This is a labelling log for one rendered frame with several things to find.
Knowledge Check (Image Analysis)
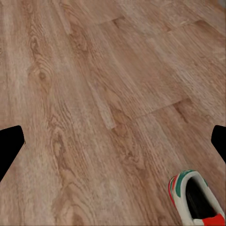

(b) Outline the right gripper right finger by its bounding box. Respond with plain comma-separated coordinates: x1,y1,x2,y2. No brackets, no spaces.
211,125,226,163

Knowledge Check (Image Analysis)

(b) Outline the gym shoe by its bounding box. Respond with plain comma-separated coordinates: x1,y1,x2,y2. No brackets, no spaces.
168,169,226,226

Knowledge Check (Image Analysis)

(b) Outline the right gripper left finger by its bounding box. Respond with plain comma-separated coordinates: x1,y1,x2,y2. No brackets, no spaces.
0,125,24,181

